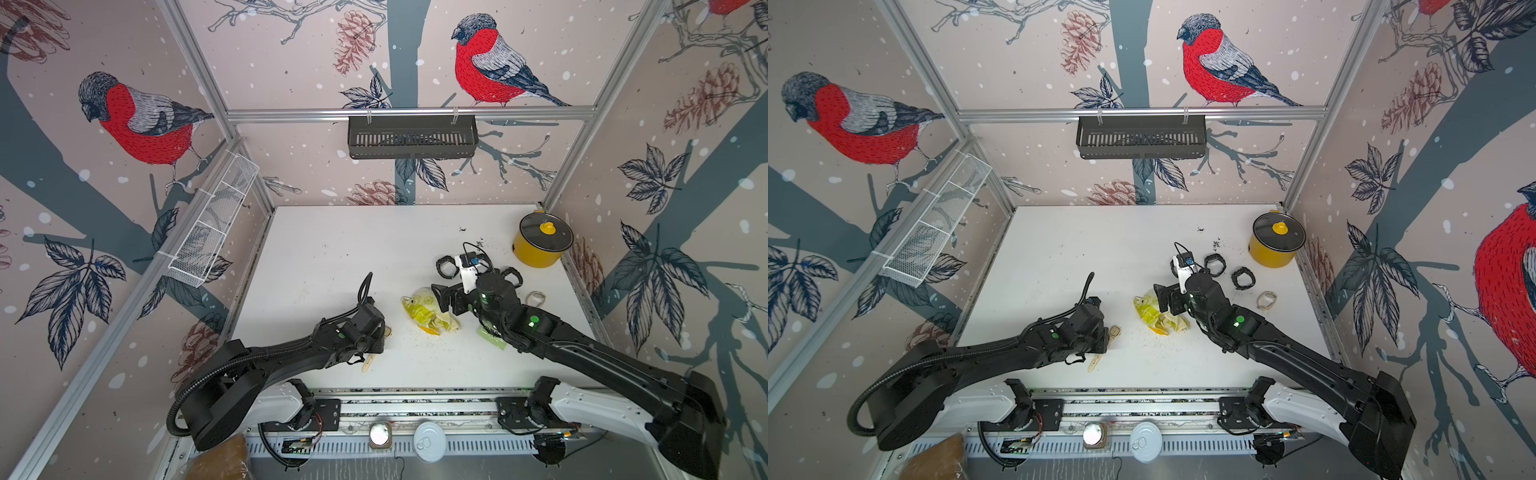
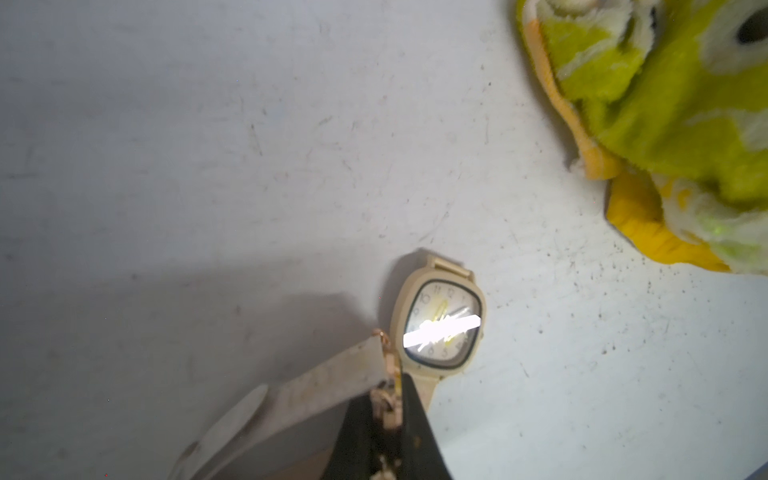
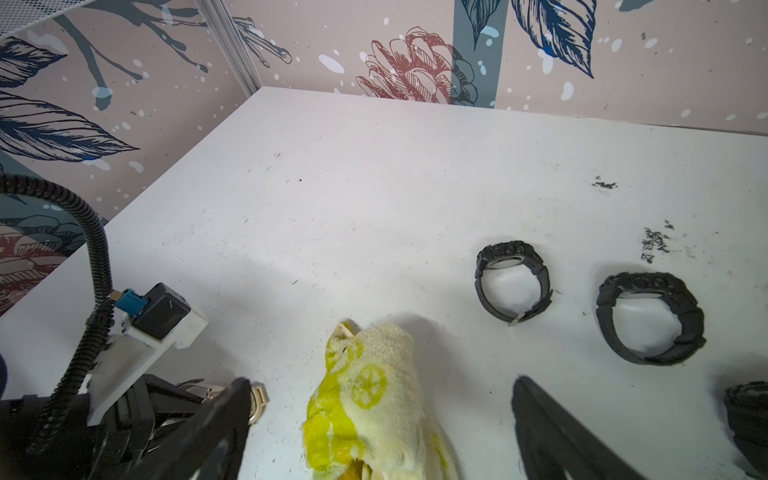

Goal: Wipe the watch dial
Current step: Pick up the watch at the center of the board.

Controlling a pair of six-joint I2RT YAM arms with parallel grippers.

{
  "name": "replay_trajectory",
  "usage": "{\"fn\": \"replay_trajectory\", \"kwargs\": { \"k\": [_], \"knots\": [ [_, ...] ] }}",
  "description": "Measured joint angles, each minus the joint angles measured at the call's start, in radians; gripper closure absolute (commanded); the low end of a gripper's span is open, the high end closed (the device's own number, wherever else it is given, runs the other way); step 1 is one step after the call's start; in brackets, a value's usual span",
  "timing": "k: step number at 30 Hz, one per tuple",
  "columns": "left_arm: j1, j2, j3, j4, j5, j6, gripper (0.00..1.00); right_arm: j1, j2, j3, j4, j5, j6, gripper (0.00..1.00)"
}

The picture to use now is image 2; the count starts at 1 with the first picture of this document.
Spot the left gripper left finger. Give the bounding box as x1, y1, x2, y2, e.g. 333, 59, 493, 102
321, 392, 384, 480

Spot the yellow green frog towel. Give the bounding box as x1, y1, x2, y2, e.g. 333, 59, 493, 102
514, 1, 767, 275

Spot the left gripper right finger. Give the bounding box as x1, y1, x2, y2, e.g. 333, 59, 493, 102
398, 373, 453, 480

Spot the silver band watch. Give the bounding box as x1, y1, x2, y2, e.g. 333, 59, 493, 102
168, 331, 394, 479

